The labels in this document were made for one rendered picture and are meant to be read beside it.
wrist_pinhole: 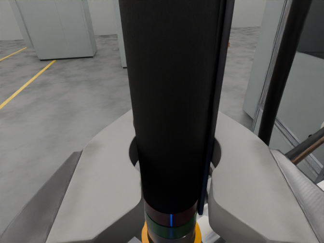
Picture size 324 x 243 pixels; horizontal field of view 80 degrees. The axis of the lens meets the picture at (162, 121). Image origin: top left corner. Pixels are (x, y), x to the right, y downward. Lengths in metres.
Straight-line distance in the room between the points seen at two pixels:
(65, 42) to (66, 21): 0.62
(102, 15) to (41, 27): 5.27
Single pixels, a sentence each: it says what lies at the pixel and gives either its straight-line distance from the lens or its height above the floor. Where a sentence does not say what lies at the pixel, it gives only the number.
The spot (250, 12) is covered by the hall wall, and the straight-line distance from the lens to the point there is 14.25.
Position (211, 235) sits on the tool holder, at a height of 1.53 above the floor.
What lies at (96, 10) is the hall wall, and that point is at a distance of 12.41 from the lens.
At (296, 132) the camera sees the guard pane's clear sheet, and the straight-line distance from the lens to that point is 1.33.
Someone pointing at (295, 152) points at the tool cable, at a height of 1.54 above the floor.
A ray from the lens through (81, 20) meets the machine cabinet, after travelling 7.36.
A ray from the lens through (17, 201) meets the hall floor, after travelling 2.60.
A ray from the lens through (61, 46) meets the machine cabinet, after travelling 7.65.
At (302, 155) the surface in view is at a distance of 0.31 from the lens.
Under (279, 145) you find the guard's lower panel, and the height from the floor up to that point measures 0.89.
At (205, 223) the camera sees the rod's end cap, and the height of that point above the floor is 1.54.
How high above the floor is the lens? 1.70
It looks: 33 degrees down
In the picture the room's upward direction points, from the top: 2 degrees counter-clockwise
